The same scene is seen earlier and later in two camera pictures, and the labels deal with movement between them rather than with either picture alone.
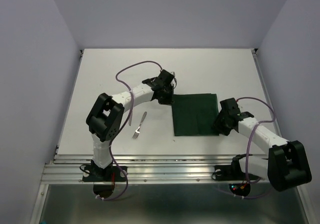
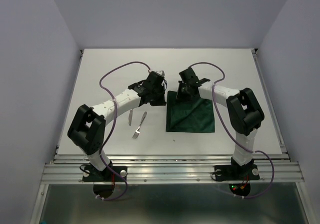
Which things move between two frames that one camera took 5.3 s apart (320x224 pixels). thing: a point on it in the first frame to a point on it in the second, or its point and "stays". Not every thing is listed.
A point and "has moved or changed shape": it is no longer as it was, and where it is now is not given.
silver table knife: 130,120 stays
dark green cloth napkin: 195,114 has moved or changed shape
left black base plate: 111,173 stays
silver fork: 137,131 stays
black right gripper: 220,130 to 179,95
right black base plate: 229,173 stays
